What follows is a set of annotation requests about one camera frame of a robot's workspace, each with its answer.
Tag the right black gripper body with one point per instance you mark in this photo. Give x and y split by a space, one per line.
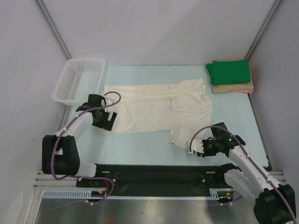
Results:
206 147

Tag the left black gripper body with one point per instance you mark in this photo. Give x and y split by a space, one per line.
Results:
102 122

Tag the cream white t shirt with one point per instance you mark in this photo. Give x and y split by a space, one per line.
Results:
182 108

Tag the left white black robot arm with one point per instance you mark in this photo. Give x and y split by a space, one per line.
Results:
60 156

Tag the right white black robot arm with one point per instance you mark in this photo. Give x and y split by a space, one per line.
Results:
273 202

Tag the white plastic mesh basket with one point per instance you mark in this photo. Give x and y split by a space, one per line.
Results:
79 78

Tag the tan folded t shirt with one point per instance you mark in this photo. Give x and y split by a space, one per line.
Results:
231 87

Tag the pink folded t shirt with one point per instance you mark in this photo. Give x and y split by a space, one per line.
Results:
246 91

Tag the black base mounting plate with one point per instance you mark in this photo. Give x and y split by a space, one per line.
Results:
156 181

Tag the green folded t shirt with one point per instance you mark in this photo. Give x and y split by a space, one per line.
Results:
229 72

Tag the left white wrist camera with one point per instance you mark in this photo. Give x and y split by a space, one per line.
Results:
107 102

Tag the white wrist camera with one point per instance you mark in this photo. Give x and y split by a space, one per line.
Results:
107 102
195 147

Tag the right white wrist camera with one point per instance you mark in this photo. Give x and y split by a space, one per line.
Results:
195 147

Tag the white slotted cable duct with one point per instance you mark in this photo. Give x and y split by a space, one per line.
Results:
213 194

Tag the aluminium frame rail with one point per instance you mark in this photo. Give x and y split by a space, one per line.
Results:
45 181

